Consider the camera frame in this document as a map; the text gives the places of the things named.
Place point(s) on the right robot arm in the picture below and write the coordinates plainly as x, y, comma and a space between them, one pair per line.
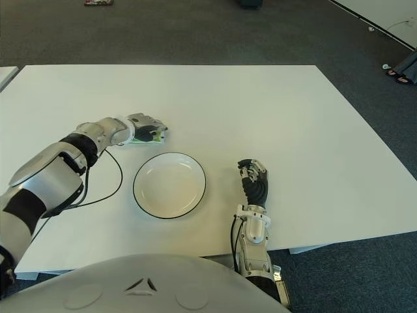
255, 228

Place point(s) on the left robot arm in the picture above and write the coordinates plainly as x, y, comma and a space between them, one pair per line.
49, 172

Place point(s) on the grey trouser leg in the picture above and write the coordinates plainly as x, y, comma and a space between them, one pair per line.
408, 65

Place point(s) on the green toothpaste tube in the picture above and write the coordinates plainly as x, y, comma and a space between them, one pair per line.
159, 136

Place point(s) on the dark object on floor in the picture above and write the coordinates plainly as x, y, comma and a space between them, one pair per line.
249, 3

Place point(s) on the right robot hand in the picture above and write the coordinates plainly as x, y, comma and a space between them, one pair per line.
257, 189

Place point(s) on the neighbouring white table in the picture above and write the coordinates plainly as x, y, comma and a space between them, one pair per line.
6, 76

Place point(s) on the grey robot torso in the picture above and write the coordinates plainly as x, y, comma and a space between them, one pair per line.
140, 287

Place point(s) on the white desk with black edge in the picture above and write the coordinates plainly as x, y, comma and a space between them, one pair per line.
387, 13

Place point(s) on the foot in black sandal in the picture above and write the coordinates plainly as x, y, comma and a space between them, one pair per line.
404, 80
392, 73

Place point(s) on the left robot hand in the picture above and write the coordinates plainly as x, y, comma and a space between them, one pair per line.
146, 127

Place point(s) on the white plate with black rim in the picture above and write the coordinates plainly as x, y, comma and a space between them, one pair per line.
169, 186

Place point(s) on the colourful flat item on floor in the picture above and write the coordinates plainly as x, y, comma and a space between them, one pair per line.
98, 2

